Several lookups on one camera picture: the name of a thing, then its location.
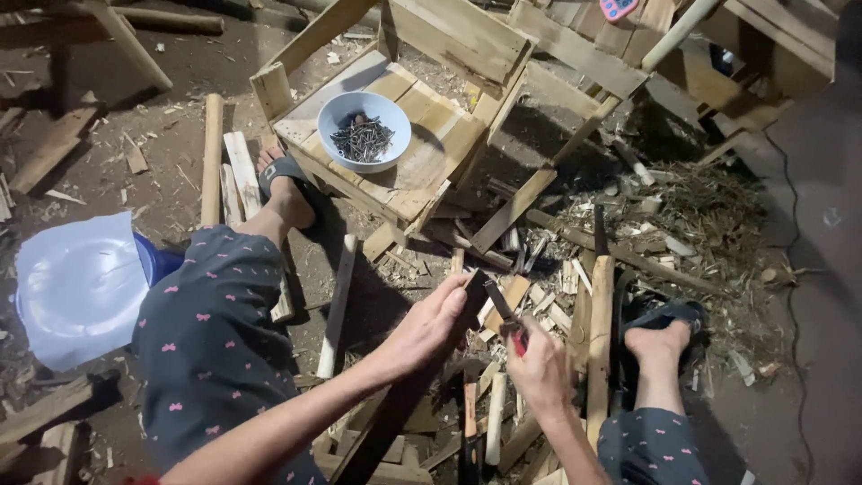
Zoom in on person's right hand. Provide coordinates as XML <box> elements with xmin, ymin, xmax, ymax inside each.
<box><xmin>504</xmin><ymin>315</ymin><xmax>575</xmax><ymax>423</ymax></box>

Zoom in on person's left hand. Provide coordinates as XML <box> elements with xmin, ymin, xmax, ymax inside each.
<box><xmin>386</xmin><ymin>273</ymin><xmax>474</xmax><ymax>383</ymax></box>

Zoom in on red handled knife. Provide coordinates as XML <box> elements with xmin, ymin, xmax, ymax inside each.
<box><xmin>484</xmin><ymin>279</ymin><xmax>530</xmax><ymax>358</ymax></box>

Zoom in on dark wooden slat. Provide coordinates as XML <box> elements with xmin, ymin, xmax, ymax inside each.
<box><xmin>329</xmin><ymin>268</ymin><xmax>491</xmax><ymax>485</ymax></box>

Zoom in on long brown wooden plank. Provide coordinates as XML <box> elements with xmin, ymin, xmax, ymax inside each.
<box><xmin>585</xmin><ymin>255</ymin><xmax>616</xmax><ymax>451</ymax></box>

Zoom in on short white wooden stick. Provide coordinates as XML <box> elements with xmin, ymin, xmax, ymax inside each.
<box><xmin>484</xmin><ymin>372</ymin><xmax>508</xmax><ymax>467</ymax></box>

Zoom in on white peeled wooden stick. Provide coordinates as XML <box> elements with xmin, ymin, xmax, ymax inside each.
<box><xmin>316</xmin><ymin>234</ymin><xmax>358</xmax><ymax>380</ymax></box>

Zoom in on person's right leg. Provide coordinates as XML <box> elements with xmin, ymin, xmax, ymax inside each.
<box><xmin>597</xmin><ymin>319</ymin><xmax>711</xmax><ymax>485</ymax></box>

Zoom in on person's leg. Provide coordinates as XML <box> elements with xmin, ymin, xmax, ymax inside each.
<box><xmin>597</xmin><ymin>319</ymin><xmax>711</xmax><ymax>485</ymax></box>
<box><xmin>131</xmin><ymin>145</ymin><xmax>329</xmax><ymax>485</ymax></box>

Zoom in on black right sandal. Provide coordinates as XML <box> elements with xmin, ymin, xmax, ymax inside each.
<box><xmin>618</xmin><ymin>299</ymin><xmax>708</xmax><ymax>368</ymax></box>

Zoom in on black sandal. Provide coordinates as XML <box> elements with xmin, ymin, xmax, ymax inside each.
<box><xmin>618</xmin><ymin>299</ymin><xmax>708</xmax><ymax>368</ymax></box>
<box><xmin>258</xmin><ymin>154</ymin><xmax>325</xmax><ymax>238</ymax></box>

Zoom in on long dark branch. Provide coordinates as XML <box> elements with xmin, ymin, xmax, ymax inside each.
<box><xmin>524</xmin><ymin>208</ymin><xmax>730</xmax><ymax>299</ymax></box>

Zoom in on dark metal blade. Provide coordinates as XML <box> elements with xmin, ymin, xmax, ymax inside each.
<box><xmin>593</xmin><ymin>204</ymin><xmax>610</xmax><ymax>258</ymax></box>

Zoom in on pile of wood shavings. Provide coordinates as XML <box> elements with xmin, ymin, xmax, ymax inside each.
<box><xmin>444</xmin><ymin>158</ymin><xmax>799</xmax><ymax>405</ymax></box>

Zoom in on heap of dark nails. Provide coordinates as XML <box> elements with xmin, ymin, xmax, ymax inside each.
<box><xmin>330</xmin><ymin>115</ymin><xmax>396</xmax><ymax>164</ymax></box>

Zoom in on light blue plastic bowl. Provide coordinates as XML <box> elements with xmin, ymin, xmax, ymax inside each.
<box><xmin>317</xmin><ymin>91</ymin><xmax>412</xmax><ymax>175</ymax></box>

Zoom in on small wooden pallet chair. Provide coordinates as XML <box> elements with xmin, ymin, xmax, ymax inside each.
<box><xmin>249</xmin><ymin>0</ymin><xmax>540</xmax><ymax>264</ymax></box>

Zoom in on person's left leg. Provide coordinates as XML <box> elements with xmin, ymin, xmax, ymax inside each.
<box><xmin>131</xmin><ymin>145</ymin><xmax>329</xmax><ymax>485</ymax></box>

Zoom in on black left sandal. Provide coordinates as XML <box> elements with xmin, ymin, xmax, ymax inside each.
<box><xmin>258</xmin><ymin>154</ymin><xmax>325</xmax><ymax>238</ymax></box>

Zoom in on flat pale wooden slat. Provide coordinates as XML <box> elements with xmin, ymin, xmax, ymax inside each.
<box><xmin>222</xmin><ymin>131</ymin><xmax>263</xmax><ymax>221</ymax></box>

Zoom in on round pale wooden stick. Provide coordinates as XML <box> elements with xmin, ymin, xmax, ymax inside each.
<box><xmin>200</xmin><ymin>93</ymin><xmax>225</xmax><ymax>228</ymax></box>

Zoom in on blue plastic bucket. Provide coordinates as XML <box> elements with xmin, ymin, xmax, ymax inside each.
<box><xmin>132</xmin><ymin>232</ymin><xmax>186</xmax><ymax>289</ymax></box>

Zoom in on unfinished wooden pallet chair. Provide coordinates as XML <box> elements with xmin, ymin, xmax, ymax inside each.
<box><xmin>470</xmin><ymin>0</ymin><xmax>839</xmax><ymax>254</ymax></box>

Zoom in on white round pole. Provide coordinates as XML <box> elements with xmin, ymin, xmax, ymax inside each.
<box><xmin>640</xmin><ymin>0</ymin><xmax>723</xmax><ymax>73</ymax></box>

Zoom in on dark rough wooden beam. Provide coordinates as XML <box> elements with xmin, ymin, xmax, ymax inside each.
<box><xmin>0</xmin><ymin>369</ymin><xmax>123</xmax><ymax>447</ymax></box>

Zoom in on pink digital timer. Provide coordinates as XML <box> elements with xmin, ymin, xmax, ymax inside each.
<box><xmin>598</xmin><ymin>0</ymin><xmax>638</xmax><ymax>23</ymax></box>

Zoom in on round wooden log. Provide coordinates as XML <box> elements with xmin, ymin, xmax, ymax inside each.
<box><xmin>111</xmin><ymin>6</ymin><xmax>225</xmax><ymax>36</ymax></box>

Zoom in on wooden bench leg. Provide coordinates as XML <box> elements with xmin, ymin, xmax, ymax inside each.
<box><xmin>84</xmin><ymin>0</ymin><xmax>175</xmax><ymax>93</ymax></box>

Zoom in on weathered wooden plank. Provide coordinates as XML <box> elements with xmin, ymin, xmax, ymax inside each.
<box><xmin>9</xmin><ymin>104</ymin><xmax>100</xmax><ymax>196</ymax></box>

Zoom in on wooden slat frame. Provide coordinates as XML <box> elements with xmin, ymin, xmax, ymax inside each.
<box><xmin>311</xmin><ymin>428</ymin><xmax>435</xmax><ymax>485</ymax></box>

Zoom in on black cable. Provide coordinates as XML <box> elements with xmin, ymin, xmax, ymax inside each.
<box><xmin>764</xmin><ymin>131</ymin><xmax>817</xmax><ymax>485</ymax></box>

